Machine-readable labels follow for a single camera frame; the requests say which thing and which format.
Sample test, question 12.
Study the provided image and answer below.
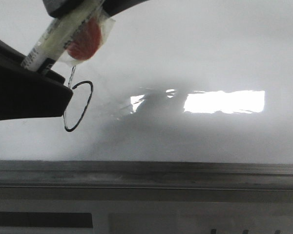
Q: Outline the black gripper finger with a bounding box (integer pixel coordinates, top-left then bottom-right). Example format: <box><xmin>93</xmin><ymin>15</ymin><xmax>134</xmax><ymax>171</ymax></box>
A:
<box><xmin>42</xmin><ymin>0</ymin><xmax>146</xmax><ymax>18</ymax></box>
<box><xmin>0</xmin><ymin>40</ymin><xmax>73</xmax><ymax>120</ymax></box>

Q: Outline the white black whiteboard marker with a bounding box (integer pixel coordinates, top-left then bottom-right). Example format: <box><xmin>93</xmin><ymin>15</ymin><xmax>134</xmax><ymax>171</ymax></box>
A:
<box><xmin>21</xmin><ymin>7</ymin><xmax>102</xmax><ymax>75</ymax></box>

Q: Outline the red round magnet taped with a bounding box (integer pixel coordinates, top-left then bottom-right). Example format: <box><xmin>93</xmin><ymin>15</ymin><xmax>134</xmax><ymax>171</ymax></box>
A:
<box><xmin>59</xmin><ymin>11</ymin><xmax>115</xmax><ymax>66</ymax></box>

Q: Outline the grey aluminium whiteboard frame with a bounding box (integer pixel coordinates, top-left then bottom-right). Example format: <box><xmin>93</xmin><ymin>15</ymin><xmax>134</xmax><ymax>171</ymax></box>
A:
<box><xmin>0</xmin><ymin>160</ymin><xmax>293</xmax><ymax>190</ymax></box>

